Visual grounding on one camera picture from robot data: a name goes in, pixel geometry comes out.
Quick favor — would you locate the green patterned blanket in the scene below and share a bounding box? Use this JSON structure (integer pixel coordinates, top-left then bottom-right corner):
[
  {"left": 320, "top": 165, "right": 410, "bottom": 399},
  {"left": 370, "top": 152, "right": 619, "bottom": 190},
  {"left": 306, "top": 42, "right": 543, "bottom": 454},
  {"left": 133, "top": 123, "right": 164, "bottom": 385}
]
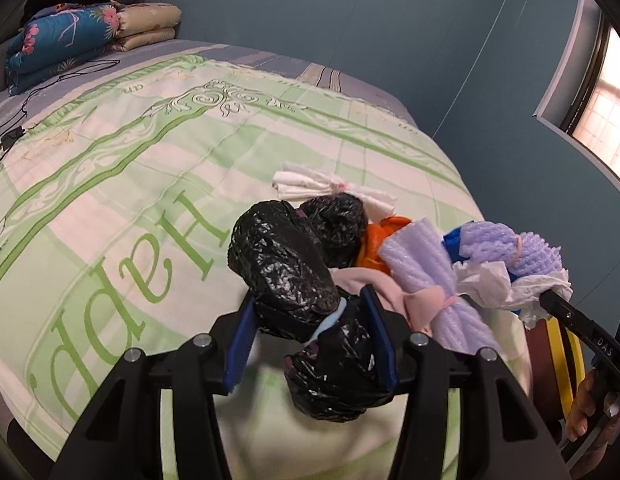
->
[{"left": 0, "top": 52, "right": 535, "bottom": 466}]

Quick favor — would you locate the orange plastic bag bundle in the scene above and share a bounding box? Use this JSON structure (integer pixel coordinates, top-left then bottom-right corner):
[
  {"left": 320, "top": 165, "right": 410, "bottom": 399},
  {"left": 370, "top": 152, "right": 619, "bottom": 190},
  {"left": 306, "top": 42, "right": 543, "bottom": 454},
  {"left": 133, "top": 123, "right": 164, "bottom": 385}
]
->
[{"left": 357, "top": 216, "right": 413, "bottom": 276}]

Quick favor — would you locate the purple foam sheet roll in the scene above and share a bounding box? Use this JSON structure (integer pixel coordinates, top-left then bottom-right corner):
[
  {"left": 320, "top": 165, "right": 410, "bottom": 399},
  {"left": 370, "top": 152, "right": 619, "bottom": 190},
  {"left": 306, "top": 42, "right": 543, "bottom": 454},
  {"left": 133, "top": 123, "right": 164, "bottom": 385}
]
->
[{"left": 379, "top": 217, "right": 498, "bottom": 351}]

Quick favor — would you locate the yellow rimmed bin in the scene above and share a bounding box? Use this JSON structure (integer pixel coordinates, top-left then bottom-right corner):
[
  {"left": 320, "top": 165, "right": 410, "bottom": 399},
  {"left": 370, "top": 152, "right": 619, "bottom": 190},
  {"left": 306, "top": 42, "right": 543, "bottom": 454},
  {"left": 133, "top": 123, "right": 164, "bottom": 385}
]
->
[{"left": 527, "top": 315, "right": 588, "bottom": 426}]

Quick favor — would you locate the blue plastic piece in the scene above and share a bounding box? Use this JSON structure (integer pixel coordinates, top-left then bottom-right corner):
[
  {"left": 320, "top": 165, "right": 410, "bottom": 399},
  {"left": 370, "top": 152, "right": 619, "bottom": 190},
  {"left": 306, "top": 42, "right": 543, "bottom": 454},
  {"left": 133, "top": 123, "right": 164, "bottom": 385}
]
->
[{"left": 442, "top": 222, "right": 476, "bottom": 262}]

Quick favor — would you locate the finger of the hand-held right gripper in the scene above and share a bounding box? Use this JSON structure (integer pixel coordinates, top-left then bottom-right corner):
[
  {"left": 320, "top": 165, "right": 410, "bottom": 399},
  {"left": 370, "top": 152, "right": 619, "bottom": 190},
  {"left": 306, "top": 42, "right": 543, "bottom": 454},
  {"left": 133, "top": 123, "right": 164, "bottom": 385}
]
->
[{"left": 538, "top": 287, "right": 620, "bottom": 361}]

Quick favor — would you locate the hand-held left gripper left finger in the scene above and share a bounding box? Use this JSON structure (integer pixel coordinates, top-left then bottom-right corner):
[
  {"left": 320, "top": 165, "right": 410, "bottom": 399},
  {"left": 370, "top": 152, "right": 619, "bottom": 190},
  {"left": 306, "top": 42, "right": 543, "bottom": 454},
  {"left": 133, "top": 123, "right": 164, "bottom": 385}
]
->
[{"left": 50, "top": 292, "right": 263, "bottom": 480}]

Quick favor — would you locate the purple foam net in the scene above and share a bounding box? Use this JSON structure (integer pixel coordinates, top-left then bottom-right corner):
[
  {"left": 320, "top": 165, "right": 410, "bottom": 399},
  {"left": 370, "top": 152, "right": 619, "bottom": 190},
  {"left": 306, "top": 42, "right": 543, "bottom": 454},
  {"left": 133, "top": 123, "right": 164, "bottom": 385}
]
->
[{"left": 452, "top": 220, "right": 563, "bottom": 281}]

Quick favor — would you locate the pink cloth bundle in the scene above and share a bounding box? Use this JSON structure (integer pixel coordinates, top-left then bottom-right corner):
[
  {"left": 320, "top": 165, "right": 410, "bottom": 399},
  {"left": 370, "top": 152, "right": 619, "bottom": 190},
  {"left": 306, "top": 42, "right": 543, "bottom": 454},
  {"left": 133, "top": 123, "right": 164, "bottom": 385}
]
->
[{"left": 330, "top": 266, "right": 455, "bottom": 338}]

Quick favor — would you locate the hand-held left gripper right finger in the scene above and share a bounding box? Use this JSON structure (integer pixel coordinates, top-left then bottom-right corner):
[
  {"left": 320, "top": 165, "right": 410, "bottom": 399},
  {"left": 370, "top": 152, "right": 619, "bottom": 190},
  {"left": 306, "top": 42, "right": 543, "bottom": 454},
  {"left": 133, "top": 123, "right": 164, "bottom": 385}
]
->
[{"left": 360, "top": 284, "right": 573, "bottom": 480}]

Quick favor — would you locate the beige folded quilt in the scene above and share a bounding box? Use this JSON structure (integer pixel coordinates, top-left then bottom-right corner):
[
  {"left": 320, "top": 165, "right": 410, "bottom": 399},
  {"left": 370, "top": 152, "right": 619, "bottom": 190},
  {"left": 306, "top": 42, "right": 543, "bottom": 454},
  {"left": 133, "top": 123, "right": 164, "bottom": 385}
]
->
[{"left": 107, "top": 4, "right": 183, "bottom": 53}]

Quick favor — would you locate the white tissue bundle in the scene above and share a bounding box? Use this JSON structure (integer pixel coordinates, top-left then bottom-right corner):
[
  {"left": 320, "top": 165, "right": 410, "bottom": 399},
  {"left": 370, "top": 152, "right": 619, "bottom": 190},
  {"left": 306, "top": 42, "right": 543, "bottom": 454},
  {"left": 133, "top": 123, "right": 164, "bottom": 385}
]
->
[{"left": 271, "top": 161, "right": 398, "bottom": 223}]

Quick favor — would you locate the blue floral folded quilt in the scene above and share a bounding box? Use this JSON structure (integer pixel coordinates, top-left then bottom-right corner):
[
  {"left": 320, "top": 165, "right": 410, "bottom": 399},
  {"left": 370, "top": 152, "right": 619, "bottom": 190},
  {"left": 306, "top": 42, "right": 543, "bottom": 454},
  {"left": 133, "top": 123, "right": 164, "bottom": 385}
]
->
[{"left": 4, "top": 2, "right": 127, "bottom": 96}]

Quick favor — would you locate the small black plastic bag bundle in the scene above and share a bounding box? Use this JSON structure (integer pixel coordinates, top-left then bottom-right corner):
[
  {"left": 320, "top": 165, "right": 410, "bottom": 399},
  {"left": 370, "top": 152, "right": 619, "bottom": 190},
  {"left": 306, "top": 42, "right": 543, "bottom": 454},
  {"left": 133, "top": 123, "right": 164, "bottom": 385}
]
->
[{"left": 299, "top": 193, "right": 369, "bottom": 270}]

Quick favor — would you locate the striped grey bed sheet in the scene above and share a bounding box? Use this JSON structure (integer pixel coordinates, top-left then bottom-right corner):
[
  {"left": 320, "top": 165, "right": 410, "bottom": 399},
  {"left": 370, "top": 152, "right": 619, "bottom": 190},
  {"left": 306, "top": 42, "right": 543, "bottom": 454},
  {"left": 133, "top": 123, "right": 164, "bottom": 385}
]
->
[{"left": 0, "top": 40, "right": 421, "bottom": 128}]

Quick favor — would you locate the person's right hand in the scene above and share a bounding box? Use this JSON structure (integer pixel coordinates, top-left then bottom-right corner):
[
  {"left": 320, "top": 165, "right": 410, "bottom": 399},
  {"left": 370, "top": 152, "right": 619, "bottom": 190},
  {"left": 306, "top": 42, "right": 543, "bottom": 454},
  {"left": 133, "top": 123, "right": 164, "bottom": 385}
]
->
[{"left": 564, "top": 370, "right": 620, "bottom": 461}]

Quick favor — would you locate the grey window ledge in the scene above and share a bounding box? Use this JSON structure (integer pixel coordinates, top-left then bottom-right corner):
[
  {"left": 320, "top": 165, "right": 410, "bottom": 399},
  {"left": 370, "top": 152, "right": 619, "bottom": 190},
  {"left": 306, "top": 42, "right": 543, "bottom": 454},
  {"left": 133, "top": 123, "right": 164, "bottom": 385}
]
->
[{"left": 534, "top": 0, "right": 620, "bottom": 196}]

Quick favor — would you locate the black cable with adapter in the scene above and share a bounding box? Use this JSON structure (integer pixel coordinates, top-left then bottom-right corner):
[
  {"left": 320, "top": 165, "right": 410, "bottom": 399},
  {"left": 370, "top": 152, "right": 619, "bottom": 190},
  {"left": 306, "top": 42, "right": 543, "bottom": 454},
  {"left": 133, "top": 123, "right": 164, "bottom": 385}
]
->
[{"left": 0, "top": 57, "right": 121, "bottom": 171}]

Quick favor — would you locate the large black plastic bag bundle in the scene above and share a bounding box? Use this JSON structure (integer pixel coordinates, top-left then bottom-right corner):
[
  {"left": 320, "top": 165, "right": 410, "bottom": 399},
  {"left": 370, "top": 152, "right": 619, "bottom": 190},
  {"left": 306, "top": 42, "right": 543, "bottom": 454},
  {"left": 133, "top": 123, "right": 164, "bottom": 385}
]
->
[{"left": 227, "top": 201, "right": 395, "bottom": 423}]

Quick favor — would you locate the window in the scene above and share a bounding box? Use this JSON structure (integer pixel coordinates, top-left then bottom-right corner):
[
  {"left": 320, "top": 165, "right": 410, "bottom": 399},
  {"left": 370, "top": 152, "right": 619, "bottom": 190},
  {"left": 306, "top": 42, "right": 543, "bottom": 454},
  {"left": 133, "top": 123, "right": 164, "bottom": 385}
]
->
[{"left": 560, "top": 10, "right": 620, "bottom": 181}]

